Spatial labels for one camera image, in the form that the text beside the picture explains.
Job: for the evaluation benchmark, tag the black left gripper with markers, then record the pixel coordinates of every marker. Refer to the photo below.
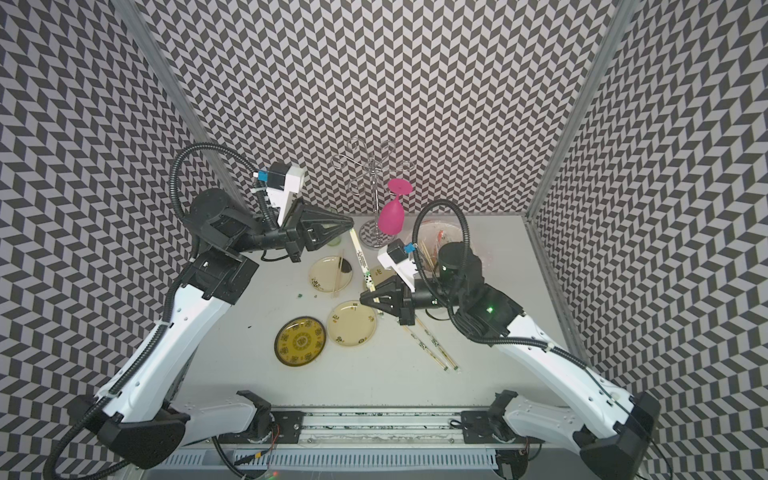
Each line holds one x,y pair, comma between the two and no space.
293,239

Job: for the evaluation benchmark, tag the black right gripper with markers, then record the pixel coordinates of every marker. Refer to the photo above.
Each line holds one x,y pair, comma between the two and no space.
395,294

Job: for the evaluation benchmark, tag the chopsticks pair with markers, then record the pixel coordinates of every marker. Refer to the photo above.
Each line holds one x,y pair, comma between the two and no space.
369,284
338,283
451,362
425,348

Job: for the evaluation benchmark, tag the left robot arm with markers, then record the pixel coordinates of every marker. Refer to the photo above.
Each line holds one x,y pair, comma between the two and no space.
130,414

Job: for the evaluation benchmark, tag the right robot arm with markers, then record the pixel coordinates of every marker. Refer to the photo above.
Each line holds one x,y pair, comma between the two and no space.
608,428

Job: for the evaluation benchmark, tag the cream plate near chopsticks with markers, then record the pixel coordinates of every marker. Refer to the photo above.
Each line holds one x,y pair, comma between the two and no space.
351,324

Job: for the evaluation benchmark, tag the cream plate back right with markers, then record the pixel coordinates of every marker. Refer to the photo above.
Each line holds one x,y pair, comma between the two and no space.
379,274

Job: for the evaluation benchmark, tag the cream plate back left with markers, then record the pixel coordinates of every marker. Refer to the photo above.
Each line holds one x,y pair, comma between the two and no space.
322,274

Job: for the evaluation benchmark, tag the pink plastic goblet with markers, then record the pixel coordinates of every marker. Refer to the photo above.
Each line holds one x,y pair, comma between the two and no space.
392,216

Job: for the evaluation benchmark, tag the metal cup rack stand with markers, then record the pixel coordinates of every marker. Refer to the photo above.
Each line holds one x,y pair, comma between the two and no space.
371,166

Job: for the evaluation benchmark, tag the yellow dark patterned plate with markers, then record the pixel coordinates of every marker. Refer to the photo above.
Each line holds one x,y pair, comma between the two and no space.
300,341

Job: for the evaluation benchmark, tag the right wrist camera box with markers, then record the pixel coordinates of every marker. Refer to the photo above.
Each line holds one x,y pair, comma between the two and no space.
395,256

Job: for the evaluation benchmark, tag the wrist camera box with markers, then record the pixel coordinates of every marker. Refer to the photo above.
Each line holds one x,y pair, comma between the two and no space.
395,256
283,183

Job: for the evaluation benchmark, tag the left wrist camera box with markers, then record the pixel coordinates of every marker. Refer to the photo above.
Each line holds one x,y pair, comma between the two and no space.
283,183

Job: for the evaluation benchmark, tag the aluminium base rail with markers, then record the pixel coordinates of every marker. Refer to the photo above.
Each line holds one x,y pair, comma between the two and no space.
348,440

